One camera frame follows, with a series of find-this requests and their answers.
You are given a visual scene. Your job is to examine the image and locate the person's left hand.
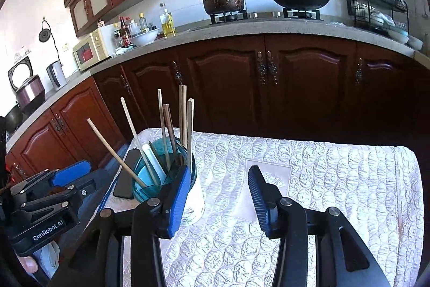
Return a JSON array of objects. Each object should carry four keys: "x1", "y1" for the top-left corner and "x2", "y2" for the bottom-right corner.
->
[{"x1": 17, "y1": 242, "x2": 61, "y2": 278}]

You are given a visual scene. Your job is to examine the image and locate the brown wooden base cabinet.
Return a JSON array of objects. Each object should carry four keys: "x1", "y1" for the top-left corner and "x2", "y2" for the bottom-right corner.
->
[{"x1": 5, "y1": 33, "x2": 430, "y2": 180}]

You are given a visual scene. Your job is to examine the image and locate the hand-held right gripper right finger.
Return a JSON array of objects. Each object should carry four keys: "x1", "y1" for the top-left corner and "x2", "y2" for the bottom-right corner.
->
[{"x1": 248, "y1": 165, "x2": 392, "y2": 287}]

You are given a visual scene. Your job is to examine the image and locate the white floral utensil holder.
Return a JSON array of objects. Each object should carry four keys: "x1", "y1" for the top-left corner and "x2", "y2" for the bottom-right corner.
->
[{"x1": 132, "y1": 136, "x2": 206, "y2": 225}]

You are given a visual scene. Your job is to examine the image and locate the dark brown wooden chopstick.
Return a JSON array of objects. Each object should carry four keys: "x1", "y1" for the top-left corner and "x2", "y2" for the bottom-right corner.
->
[{"x1": 163, "y1": 104, "x2": 178, "y2": 166}]

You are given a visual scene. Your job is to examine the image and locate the black smartphone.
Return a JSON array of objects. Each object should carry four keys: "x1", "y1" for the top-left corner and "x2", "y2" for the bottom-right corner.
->
[{"x1": 112, "y1": 148, "x2": 140, "y2": 200}]

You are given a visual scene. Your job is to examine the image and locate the black wire dish rack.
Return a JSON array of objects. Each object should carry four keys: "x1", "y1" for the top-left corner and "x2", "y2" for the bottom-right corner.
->
[{"x1": 346, "y1": 0, "x2": 410, "y2": 37}]

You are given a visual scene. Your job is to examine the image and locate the white electric kettle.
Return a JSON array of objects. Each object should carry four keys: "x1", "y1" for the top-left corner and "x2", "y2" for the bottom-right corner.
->
[{"x1": 46, "y1": 60, "x2": 68, "y2": 91}]

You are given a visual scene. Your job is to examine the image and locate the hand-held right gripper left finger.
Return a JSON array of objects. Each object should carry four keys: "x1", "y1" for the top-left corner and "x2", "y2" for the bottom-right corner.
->
[{"x1": 69, "y1": 165, "x2": 192, "y2": 287}]

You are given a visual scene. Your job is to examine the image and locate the black round disc with cord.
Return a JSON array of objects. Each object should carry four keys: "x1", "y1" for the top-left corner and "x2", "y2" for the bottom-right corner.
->
[{"x1": 38, "y1": 18, "x2": 61, "y2": 62}]

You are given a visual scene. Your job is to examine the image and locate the small white bowl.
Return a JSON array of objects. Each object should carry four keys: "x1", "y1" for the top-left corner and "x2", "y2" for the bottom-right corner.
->
[{"x1": 407, "y1": 36, "x2": 424, "y2": 51}]

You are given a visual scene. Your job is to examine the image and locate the gas stove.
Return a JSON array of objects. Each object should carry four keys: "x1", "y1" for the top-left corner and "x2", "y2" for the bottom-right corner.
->
[{"x1": 208, "y1": 9, "x2": 323, "y2": 26}]

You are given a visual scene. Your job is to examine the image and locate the cream microwave oven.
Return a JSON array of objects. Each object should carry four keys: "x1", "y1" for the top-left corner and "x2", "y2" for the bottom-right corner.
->
[{"x1": 72, "y1": 24, "x2": 116, "y2": 70}]

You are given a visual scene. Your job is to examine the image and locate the dark sauce bottle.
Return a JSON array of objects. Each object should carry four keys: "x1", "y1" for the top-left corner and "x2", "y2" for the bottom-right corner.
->
[{"x1": 118, "y1": 16, "x2": 132, "y2": 48}]

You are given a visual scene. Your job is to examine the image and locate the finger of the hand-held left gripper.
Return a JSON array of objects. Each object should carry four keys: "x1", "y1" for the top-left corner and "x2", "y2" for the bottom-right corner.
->
[
  {"x1": 19, "y1": 171, "x2": 115, "y2": 224},
  {"x1": 11, "y1": 159, "x2": 92, "y2": 198}
]

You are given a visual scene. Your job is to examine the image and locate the grey stone kitchen countertop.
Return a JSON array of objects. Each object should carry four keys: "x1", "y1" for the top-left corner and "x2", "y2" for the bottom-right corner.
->
[{"x1": 5, "y1": 18, "x2": 430, "y2": 153}]

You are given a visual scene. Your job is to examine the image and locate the open rice cooker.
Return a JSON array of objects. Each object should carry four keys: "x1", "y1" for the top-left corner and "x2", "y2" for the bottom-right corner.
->
[{"x1": 7, "y1": 55, "x2": 46, "y2": 114}]

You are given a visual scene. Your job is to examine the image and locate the yellow cooking oil bottle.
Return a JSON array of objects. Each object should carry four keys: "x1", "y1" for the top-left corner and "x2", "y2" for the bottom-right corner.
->
[{"x1": 159, "y1": 3, "x2": 176, "y2": 38}]

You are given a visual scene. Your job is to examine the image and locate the white mixing bowl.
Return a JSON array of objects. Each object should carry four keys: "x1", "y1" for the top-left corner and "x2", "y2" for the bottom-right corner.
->
[{"x1": 130, "y1": 28, "x2": 159, "y2": 46}]

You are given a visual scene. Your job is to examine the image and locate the black pan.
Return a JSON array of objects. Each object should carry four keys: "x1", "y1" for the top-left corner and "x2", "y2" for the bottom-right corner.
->
[{"x1": 4, "y1": 104, "x2": 24, "y2": 133}]

